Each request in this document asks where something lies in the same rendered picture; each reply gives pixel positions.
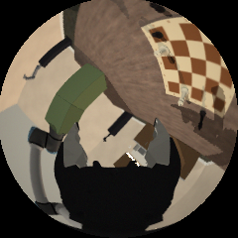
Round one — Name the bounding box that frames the brown and cream chessboard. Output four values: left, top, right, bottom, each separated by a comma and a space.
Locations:
141, 17, 235, 117

